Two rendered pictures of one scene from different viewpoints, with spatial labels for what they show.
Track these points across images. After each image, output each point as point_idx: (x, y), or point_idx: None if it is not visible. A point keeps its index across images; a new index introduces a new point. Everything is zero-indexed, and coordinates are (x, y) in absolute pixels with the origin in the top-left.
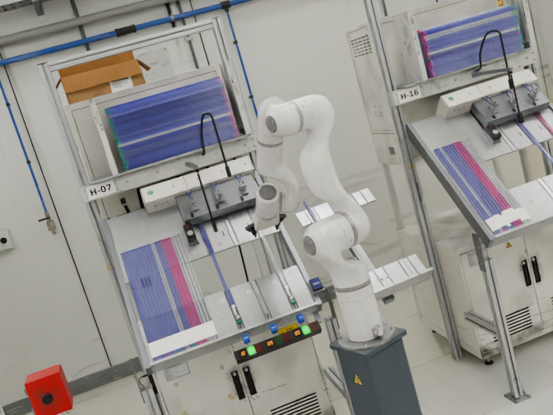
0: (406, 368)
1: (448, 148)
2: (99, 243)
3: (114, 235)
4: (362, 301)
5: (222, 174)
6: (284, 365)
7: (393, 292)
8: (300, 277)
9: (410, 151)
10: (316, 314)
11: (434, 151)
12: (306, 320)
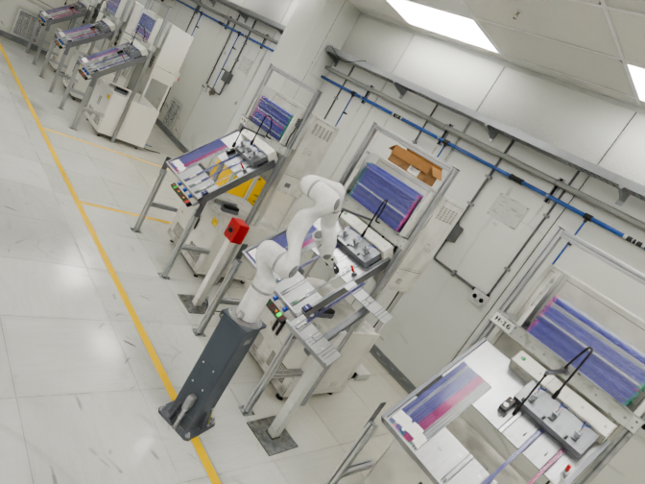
0: (231, 347)
1: (470, 372)
2: None
3: None
4: (249, 294)
5: (371, 238)
6: (294, 342)
7: (305, 348)
8: (315, 302)
9: None
10: (293, 319)
11: (463, 361)
12: None
